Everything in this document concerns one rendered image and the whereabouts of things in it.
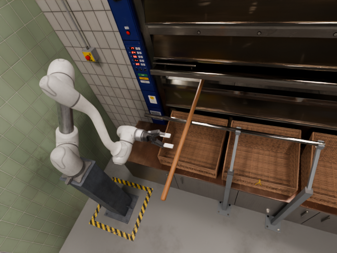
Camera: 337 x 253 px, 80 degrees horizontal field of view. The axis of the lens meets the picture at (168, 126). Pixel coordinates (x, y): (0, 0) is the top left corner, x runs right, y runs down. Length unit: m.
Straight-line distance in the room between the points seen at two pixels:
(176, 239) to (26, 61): 2.11
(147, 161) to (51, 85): 1.22
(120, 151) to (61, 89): 0.53
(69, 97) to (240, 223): 1.98
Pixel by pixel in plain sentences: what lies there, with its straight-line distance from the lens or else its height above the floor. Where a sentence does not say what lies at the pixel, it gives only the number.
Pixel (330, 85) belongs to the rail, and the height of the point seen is 1.43.
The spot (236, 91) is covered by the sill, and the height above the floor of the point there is 1.17.
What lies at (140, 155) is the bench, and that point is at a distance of 2.11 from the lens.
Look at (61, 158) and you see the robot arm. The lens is 1.57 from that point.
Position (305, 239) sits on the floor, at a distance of 2.52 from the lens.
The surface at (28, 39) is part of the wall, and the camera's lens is 1.97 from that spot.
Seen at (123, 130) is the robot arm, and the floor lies 1.24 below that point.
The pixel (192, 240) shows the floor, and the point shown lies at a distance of 2.36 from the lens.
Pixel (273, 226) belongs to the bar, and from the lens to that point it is 2.45.
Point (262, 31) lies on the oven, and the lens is 1.39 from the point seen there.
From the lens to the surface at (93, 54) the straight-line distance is 1.91.
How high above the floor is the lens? 2.33
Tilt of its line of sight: 52 degrees down
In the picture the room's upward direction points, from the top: 16 degrees counter-clockwise
